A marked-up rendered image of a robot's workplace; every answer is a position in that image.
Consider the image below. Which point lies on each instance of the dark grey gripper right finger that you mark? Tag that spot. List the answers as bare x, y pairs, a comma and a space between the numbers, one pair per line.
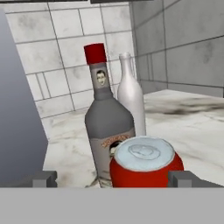
180, 178

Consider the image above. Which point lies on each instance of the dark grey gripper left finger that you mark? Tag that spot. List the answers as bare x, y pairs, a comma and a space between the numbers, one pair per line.
43, 178

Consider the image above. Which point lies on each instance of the dark overhead cabinet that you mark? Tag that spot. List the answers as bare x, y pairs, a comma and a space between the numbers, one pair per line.
116, 1

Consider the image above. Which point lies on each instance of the red drink can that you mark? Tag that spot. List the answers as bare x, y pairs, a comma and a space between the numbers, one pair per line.
145, 163

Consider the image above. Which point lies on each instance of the grey fridge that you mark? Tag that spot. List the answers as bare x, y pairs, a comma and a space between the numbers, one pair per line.
17, 116

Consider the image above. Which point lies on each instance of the grey bottle with red cap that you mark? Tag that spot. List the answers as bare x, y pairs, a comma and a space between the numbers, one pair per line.
108, 122

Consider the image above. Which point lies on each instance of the white bottle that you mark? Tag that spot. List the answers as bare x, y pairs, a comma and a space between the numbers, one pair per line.
132, 96

